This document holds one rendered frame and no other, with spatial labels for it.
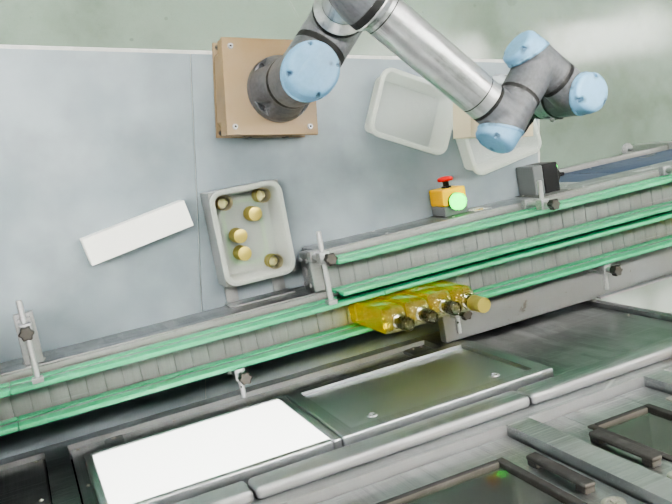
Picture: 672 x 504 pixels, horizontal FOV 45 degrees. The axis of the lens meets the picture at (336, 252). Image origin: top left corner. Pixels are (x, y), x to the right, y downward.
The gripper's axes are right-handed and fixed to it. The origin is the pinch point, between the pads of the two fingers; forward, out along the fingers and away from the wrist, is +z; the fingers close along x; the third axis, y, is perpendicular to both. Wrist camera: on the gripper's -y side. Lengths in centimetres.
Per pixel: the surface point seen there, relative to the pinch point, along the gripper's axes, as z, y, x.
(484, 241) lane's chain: 22.6, -10.2, 31.2
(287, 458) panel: -22, 58, 63
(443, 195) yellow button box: 28.0, -1.7, 19.2
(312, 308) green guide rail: 15, 39, 43
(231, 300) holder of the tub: 34, 53, 43
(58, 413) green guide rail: 14, 95, 59
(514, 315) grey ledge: 23, -19, 51
